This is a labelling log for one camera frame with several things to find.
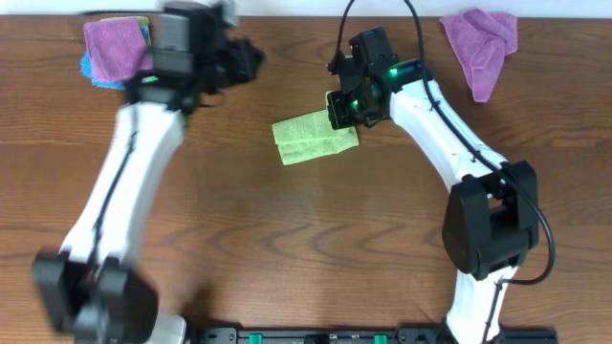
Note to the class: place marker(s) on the folded green cloth in stack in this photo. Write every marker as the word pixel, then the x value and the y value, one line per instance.
pixel 143 23

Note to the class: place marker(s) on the black mounting rail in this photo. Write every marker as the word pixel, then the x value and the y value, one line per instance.
pixel 406 335

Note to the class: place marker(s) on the folded pink cloth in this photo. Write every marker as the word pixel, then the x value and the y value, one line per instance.
pixel 117 52

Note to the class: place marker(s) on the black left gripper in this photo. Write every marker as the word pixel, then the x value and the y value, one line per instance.
pixel 237 58

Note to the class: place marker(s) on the folded blue cloth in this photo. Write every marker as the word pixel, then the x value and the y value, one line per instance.
pixel 102 81

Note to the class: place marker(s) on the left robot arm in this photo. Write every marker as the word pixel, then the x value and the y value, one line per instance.
pixel 91 288

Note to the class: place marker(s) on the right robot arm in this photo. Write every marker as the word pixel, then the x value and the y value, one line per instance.
pixel 492 218

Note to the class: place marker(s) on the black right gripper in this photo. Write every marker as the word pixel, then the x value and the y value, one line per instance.
pixel 341 111

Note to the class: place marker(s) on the light green microfiber cloth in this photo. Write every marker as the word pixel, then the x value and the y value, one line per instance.
pixel 311 136

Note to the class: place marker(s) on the crumpled purple cloth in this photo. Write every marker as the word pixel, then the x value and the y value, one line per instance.
pixel 481 40

